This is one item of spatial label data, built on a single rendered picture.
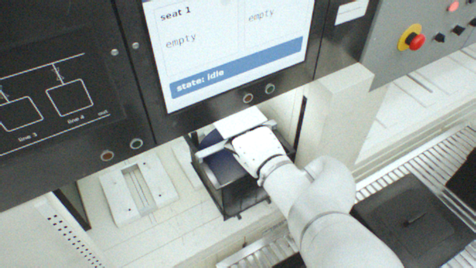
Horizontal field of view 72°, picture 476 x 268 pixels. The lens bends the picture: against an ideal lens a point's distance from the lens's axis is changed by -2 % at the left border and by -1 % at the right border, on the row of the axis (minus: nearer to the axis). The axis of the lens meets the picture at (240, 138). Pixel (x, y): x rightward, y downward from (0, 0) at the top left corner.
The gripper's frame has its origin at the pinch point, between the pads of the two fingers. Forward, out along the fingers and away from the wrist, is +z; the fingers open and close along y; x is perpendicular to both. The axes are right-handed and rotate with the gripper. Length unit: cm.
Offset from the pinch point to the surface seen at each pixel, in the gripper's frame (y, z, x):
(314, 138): 14.2, -13.0, -1.0
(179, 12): -14.5, -10.2, 38.8
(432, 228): 49, -40, -39
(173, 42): -16.0, -10.1, 34.7
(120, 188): -33, 22, -35
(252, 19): -3.0, -10.1, 34.5
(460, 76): 122, 4, -37
